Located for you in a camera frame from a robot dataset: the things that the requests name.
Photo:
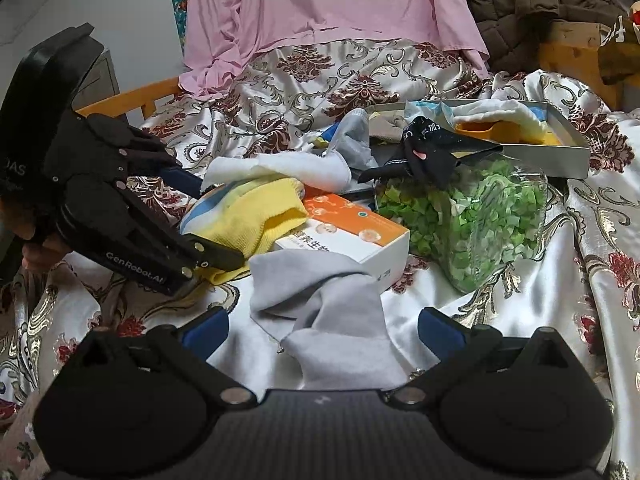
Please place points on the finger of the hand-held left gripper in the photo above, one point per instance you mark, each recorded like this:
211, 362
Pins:
185, 182
220, 259

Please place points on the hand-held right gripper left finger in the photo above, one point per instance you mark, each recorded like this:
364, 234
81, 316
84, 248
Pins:
205, 333

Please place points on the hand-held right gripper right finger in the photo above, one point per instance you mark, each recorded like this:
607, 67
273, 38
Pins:
440, 333

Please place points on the yellow striped towel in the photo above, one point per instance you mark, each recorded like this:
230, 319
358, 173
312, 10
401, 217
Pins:
250, 215

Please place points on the plain white cloth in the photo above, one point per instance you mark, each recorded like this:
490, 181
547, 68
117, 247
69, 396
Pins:
280, 170

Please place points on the light grey cloth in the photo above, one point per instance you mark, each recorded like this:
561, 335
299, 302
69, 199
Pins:
330, 310

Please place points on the white plastic packet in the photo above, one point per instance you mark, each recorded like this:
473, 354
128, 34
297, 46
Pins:
352, 140

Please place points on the grey metal tray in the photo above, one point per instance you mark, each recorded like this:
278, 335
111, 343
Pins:
545, 161

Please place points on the light blue soft packet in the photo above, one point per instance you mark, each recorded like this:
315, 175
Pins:
425, 108

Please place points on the white quilted cloth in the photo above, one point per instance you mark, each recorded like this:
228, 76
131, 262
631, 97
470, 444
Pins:
500, 110

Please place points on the person's left hand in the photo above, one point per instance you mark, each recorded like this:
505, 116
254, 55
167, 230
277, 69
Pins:
40, 253

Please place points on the grey cabinet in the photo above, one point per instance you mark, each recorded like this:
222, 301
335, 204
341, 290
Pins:
102, 80

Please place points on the green patterned packet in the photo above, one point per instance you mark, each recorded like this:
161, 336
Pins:
475, 220

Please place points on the white orange cardboard box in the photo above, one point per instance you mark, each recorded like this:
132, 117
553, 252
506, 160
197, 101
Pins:
350, 225

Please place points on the floral satin blanket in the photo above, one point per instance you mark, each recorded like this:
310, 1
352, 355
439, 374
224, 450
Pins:
590, 285

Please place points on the blue yellow cartoon towel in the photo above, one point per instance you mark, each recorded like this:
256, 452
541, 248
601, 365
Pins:
550, 137

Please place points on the pink bed sheet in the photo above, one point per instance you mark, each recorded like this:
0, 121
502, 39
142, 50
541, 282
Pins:
325, 5

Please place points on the brown quilted jacket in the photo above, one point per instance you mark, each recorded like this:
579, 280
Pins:
540, 5

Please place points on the wooden bed rail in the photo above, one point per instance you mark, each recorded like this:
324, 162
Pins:
150, 95

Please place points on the colourful wall poster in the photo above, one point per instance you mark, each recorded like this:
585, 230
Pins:
180, 15

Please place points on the wooden bed frame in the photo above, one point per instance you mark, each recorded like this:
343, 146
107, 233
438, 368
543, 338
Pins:
565, 55

